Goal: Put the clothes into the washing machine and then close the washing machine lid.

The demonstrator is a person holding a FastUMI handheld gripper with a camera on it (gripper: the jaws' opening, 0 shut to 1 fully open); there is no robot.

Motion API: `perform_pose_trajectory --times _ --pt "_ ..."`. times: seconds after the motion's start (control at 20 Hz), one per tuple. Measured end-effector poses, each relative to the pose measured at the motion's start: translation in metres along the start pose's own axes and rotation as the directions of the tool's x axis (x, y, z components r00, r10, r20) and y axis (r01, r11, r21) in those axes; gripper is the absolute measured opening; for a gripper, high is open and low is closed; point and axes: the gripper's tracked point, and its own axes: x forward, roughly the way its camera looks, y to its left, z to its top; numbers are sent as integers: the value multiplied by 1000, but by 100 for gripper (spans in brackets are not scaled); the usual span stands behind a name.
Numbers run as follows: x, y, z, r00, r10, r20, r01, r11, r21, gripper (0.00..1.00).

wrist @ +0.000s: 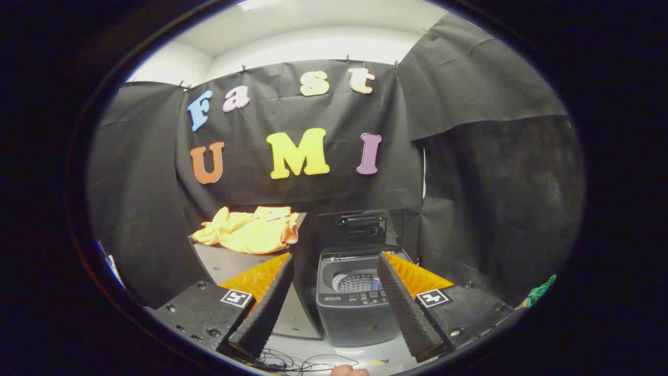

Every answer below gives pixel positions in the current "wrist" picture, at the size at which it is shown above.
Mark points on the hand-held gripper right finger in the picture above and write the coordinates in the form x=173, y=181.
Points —
x=409, y=313

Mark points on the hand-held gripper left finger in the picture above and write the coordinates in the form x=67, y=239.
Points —
x=263, y=313

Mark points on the grey washing machine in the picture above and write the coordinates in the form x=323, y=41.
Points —
x=355, y=324

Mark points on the yellow orange garment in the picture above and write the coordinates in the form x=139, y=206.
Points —
x=250, y=235

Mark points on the grey cabinet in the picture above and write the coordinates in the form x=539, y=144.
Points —
x=219, y=265

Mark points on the green cloth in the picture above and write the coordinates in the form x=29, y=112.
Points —
x=540, y=292

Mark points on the black backdrop cloth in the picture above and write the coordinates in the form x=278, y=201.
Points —
x=313, y=188

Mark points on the white and blue equipment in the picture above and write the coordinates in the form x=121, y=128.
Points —
x=112, y=266

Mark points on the ceiling light panel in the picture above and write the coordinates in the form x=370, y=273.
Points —
x=260, y=4

